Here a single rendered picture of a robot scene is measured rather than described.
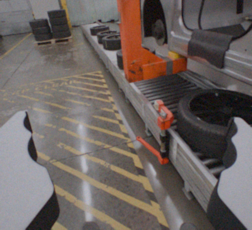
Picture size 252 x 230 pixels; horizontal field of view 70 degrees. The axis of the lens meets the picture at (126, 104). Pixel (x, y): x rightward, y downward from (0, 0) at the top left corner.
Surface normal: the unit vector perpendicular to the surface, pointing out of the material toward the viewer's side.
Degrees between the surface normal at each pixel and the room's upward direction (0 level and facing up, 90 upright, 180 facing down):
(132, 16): 90
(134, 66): 90
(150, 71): 90
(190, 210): 0
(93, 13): 90
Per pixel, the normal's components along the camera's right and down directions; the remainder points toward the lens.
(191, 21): 0.17, -0.15
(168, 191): -0.09, -0.85
